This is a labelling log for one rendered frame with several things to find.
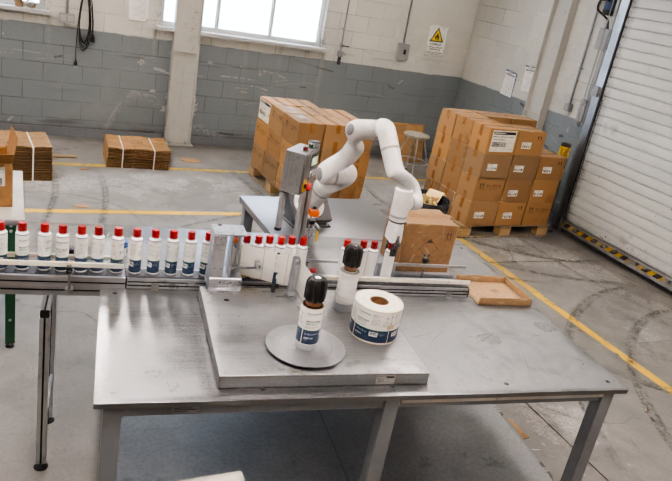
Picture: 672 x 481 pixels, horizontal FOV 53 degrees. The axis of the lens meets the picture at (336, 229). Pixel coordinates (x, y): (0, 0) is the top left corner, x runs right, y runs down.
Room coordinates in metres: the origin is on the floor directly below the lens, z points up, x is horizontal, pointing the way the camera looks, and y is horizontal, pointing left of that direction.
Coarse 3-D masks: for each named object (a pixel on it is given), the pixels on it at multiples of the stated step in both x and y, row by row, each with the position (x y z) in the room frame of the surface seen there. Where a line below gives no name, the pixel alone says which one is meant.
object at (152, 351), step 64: (128, 256) 2.83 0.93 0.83; (320, 256) 3.27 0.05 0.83; (128, 320) 2.28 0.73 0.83; (192, 320) 2.37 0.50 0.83; (448, 320) 2.80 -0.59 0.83; (512, 320) 2.93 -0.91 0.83; (128, 384) 1.88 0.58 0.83; (192, 384) 1.94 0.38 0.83; (448, 384) 2.25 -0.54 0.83; (512, 384) 2.34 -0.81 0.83; (576, 384) 2.44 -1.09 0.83
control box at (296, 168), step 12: (300, 144) 2.97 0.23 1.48; (288, 156) 2.83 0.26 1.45; (300, 156) 2.82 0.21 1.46; (288, 168) 2.83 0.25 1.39; (300, 168) 2.81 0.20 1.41; (312, 168) 2.91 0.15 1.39; (288, 180) 2.83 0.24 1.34; (300, 180) 2.81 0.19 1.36; (312, 180) 2.94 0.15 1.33; (288, 192) 2.82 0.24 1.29; (300, 192) 2.82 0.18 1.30
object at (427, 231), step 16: (416, 224) 3.23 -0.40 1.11; (432, 224) 3.27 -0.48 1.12; (448, 224) 3.32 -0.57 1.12; (384, 240) 3.41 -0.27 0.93; (416, 240) 3.24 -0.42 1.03; (432, 240) 3.27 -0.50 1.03; (448, 240) 3.31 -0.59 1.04; (400, 256) 3.22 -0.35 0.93; (416, 256) 3.25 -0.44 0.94; (432, 256) 3.28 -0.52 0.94; (448, 256) 3.32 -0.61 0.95
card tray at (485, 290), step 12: (456, 276) 3.28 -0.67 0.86; (468, 276) 3.30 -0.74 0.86; (480, 276) 3.32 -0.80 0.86; (492, 276) 3.35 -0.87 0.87; (504, 276) 3.38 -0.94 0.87; (480, 288) 3.24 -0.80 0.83; (492, 288) 3.27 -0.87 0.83; (504, 288) 3.30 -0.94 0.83; (516, 288) 3.27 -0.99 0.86; (480, 300) 3.04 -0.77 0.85; (492, 300) 3.06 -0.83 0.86; (504, 300) 3.09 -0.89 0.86; (516, 300) 3.11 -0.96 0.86; (528, 300) 3.13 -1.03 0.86
